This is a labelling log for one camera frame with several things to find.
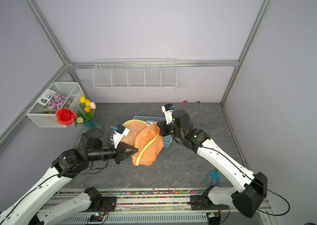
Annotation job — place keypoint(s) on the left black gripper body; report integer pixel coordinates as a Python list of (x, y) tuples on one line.
[(119, 155)]

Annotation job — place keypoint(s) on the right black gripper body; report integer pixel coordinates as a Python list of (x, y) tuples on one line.
[(167, 128)]

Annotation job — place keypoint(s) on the orange mesh laundry bag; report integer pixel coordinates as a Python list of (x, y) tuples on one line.
[(146, 138)]

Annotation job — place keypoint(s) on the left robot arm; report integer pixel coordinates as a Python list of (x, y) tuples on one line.
[(28, 210)]

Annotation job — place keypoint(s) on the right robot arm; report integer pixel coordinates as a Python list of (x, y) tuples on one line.
[(250, 188)]

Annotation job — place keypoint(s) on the tulip bouquet in vase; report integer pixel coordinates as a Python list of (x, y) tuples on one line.
[(85, 118)]

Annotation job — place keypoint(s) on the red artificial rose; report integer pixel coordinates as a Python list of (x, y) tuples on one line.
[(65, 116)]

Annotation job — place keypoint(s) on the purple flower packet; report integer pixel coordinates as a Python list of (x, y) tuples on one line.
[(52, 101)]

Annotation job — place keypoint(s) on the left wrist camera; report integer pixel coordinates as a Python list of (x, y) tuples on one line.
[(119, 132)]

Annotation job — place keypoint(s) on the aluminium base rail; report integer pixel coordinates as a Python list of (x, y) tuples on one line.
[(148, 206)]

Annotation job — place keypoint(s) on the long white wire shelf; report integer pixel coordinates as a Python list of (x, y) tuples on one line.
[(154, 73)]

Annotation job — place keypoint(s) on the white wire corner basket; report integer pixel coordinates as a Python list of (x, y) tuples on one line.
[(43, 118)]

